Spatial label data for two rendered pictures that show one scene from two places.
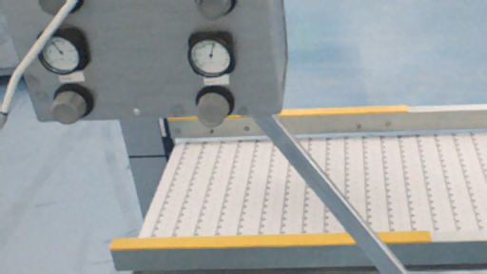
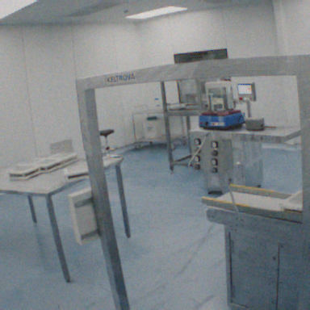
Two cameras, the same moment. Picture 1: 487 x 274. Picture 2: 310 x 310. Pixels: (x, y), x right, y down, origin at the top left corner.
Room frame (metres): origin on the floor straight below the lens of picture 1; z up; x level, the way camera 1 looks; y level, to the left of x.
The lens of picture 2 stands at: (-1.21, -1.18, 1.60)
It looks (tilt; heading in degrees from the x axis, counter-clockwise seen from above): 14 degrees down; 44
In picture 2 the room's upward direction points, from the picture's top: 7 degrees counter-clockwise
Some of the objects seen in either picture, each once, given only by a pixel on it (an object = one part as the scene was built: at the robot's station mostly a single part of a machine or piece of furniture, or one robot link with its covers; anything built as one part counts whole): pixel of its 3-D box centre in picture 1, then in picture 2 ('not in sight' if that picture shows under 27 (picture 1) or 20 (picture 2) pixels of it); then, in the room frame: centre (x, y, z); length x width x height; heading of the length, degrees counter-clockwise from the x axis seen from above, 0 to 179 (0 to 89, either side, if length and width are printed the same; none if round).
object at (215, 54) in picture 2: not in sight; (202, 77); (5.36, 3.76, 1.43); 1.32 x 0.01 x 1.11; 94
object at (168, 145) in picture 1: (172, 165); not in sight; (0.82, 0.22, 0.77); 0.02 x 0.01 x 0.20; 86
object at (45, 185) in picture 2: not in sight; (32, 173); (0.54, 2.31, 0.80); 1.50 x 1.10 x 0.04; 105
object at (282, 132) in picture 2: not in sight; (253, 130); (0.68, -0.07, 1.24); 0.62 x 0.38 x 0.04; 86
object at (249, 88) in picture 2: not in sight; (247, 106); (3.12, 1.41, 1.07); 0.23 x 0.10 x 0.62; 94
